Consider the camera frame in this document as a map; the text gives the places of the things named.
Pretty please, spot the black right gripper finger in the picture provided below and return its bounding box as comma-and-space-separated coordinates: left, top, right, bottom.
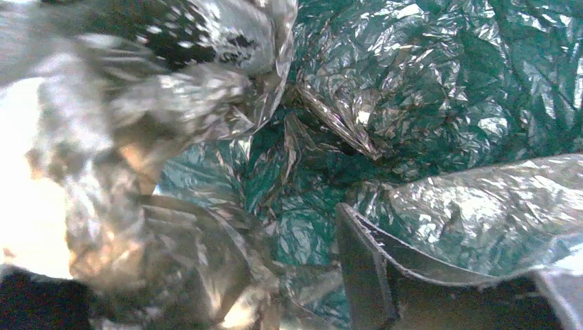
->
336, 203, 562, 329

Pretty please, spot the black plastic trash bag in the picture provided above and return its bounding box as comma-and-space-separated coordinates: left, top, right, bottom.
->
1, 1, 582, 329

